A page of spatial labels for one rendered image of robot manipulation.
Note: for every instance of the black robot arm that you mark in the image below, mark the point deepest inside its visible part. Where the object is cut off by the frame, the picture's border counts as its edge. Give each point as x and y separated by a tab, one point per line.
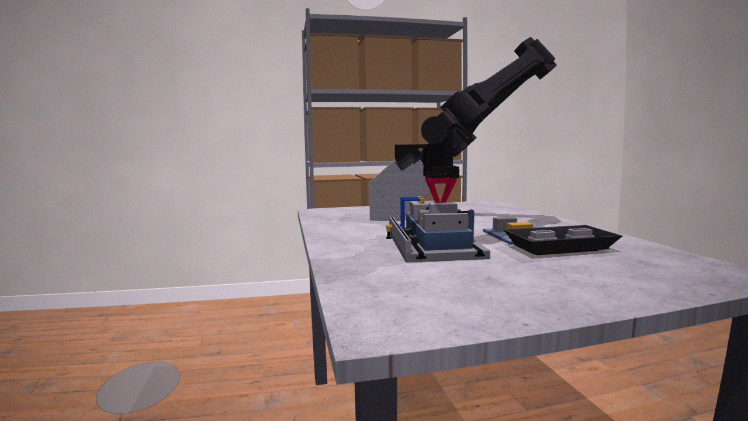
445	128

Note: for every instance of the yellow rectangular block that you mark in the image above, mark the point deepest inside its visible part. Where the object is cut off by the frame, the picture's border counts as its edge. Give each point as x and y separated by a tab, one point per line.
518	225

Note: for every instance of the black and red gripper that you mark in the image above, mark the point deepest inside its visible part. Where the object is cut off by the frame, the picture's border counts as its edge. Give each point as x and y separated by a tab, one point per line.
449	172

